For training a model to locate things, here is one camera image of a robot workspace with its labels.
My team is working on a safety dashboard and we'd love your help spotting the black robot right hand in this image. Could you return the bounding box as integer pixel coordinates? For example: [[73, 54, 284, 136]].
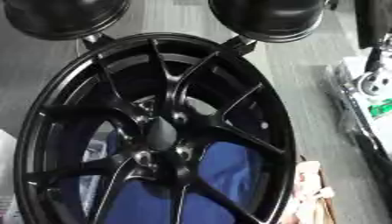
[[355, 0, 392, 74]]

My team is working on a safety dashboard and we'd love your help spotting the black spoked wheel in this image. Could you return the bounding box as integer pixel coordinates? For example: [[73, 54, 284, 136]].
[[12, 31, 299, 224]]

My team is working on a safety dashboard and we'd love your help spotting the tan cardboard box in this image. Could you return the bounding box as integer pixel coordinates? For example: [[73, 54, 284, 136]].
[[282, 160, 340, 224]]

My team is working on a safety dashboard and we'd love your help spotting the black wheel support bracket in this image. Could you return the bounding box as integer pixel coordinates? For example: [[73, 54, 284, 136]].
[[80, 32, 116, 51], [220, 34, 259, 56]]

